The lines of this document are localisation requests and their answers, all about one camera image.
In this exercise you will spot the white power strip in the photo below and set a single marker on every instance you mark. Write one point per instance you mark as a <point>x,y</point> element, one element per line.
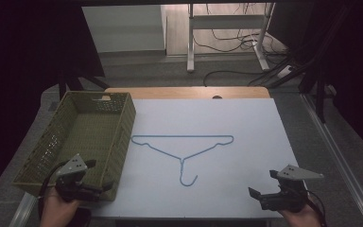
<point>285,71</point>

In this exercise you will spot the black metal stand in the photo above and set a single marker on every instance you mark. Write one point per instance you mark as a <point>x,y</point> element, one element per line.
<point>320,94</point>
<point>72,82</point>

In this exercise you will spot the white board sheet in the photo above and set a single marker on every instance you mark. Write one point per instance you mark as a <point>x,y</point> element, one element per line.
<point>233,176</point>

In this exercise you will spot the green plastic basket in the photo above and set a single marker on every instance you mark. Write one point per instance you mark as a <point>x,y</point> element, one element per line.
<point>89,132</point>

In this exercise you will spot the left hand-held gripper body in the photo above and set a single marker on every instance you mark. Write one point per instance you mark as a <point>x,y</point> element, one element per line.
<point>72,166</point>

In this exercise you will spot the person's right hand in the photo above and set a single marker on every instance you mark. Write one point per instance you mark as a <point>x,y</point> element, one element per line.
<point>300,218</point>

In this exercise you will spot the white wall panel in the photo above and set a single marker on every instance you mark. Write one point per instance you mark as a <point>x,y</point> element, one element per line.
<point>123,28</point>

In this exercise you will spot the person's left hand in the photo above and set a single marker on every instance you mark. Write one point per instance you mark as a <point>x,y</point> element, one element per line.
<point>56,212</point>

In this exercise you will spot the white metal desk frame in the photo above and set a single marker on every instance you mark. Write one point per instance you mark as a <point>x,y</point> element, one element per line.
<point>227,21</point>

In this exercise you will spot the metal floor rail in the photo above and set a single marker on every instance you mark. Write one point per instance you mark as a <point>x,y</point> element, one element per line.
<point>337,157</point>
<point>23,209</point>

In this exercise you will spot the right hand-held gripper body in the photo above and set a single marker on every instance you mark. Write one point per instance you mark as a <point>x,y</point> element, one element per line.
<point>291,195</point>

